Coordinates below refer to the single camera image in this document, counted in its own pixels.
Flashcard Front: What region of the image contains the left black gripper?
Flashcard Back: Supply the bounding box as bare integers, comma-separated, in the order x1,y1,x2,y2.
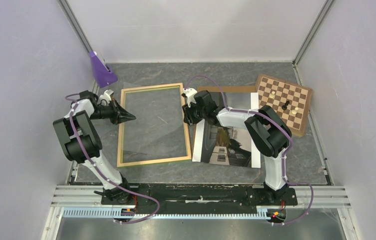
90,98,136,126

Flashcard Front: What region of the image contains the clear acrylic sheet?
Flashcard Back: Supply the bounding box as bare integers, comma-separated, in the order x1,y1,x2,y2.
121,82,188,164

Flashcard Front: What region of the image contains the light wooden picture frame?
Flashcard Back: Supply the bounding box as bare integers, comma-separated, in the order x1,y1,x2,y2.
116,82,192,168

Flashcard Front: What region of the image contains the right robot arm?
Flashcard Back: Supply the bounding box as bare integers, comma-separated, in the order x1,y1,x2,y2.
182,88,292,204

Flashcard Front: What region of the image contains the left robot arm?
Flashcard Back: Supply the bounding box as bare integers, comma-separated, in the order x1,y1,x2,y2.
53,90,136,204

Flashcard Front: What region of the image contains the landscape photo print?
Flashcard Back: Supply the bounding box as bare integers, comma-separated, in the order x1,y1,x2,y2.
192,90,261,168

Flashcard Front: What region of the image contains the purple plastic stand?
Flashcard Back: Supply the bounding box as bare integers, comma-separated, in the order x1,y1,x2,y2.
89,51,118,88

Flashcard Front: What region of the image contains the white chess piece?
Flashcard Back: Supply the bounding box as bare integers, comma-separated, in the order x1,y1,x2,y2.
269,91,276,99
291,107,299,116

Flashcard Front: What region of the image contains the black chess piece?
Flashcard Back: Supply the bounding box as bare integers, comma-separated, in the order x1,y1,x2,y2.
281,100,290,110

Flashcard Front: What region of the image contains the wooden chessboard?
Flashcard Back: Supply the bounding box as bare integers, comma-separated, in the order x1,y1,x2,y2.
255,74,313,137

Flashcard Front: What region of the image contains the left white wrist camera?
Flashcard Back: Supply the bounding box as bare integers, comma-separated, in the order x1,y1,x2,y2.
99,89,114,106

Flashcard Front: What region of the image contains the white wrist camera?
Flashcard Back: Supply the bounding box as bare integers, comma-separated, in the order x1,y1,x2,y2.
99,89,114,106
182,88,197,108

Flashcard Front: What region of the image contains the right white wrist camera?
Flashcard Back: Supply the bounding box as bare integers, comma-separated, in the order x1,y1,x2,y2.
182,88,197,108

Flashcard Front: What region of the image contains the brown frame backing board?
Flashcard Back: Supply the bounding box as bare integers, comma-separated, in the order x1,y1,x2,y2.
193,86,255,151

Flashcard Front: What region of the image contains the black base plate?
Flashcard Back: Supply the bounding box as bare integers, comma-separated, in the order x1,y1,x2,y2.
95,183,298,215

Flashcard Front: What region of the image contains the white slotted cable duct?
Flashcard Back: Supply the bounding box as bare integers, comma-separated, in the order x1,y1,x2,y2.
62,207,276,220

